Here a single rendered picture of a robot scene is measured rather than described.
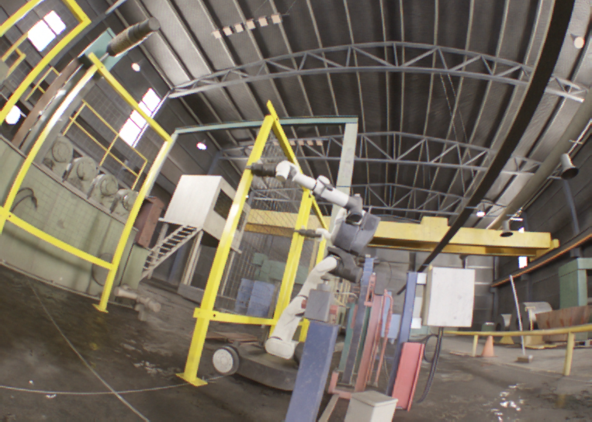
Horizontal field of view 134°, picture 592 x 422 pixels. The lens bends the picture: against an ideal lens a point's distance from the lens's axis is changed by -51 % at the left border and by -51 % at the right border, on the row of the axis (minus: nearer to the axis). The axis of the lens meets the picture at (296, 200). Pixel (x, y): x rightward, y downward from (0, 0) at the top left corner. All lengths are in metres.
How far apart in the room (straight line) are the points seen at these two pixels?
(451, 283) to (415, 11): 10.73
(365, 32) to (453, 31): 3.85
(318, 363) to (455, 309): 0.98
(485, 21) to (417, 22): 2.92
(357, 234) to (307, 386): 1.08
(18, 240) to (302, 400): 2.41
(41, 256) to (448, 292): 3.19
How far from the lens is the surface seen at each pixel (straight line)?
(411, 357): 1.80
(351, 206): 1.63
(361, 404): 0.99
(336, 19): 11.53
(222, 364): 1.81
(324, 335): 1.03
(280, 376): 1.67
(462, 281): 1.75
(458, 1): 11.46
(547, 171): 11.80
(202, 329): 1.44
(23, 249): 2.63
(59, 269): 2.76
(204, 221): 10.11
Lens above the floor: 0.57
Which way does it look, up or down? 24 degrees up
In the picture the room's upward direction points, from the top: 14 degrees clockwise
